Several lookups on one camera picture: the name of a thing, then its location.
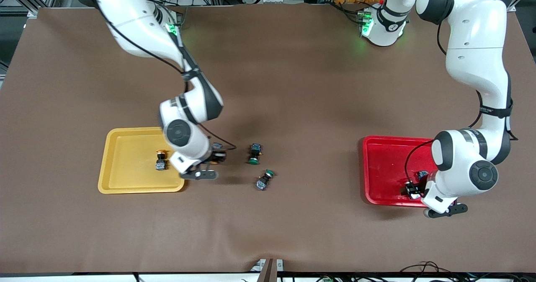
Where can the red plastic tray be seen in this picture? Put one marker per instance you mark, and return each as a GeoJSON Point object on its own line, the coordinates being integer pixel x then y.
{"type": "Point", "coordinates": [385, 169]}

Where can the yellow plastic tray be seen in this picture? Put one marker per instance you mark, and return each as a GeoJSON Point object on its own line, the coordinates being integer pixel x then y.
{"type": "Point", "coordinates": [125, 169]}

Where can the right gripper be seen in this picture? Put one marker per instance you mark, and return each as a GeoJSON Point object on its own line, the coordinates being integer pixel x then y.
{"type": "Point", "coordinates": [215, 155]}

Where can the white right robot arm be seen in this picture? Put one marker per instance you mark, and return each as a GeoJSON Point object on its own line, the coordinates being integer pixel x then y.
{"type": "Point", "coordinates": [138, 26]}

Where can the yellow push button switch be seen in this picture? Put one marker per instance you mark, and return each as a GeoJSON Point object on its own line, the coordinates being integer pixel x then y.
{"type": "Point", "coordinates": [217, 146]}
{"type": "Point", "coordinates": [161, 164]}

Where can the red push button switch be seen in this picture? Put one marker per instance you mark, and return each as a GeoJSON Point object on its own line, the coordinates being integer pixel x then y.
{"type": "Point", "coordinates": [414, 195]}
{"type": "Point", "coordinates": [421, 175]}

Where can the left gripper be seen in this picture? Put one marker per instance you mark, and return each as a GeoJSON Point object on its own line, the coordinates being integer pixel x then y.
{"type": "Point", "coordinates": [420, 183]}

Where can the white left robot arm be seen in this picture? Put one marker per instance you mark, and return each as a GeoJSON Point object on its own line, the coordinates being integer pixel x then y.
{"type": "Point", "coordinates": [473, 43]}

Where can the brown table cover mat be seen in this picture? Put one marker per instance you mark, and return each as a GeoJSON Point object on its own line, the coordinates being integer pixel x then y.
{"type": "Point", "coordinates": [293, 64]}

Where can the green push button switch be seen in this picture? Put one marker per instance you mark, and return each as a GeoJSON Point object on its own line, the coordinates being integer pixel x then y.
{"type": "Point", "coordinates": [255, 150]}
{"type": "Point", "coordinates": [262, 184]}

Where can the metal table bracket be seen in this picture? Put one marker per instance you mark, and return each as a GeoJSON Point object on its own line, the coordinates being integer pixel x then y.
{"type": "Point", "coordinates": [268, 271]}

